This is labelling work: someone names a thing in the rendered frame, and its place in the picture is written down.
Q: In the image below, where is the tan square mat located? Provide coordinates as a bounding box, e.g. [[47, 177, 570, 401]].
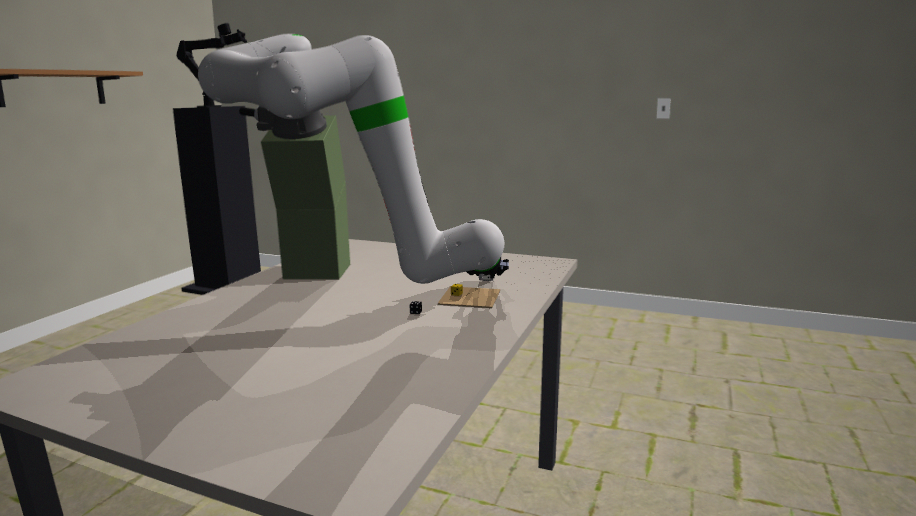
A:
[[438, 286, 500, 308]]

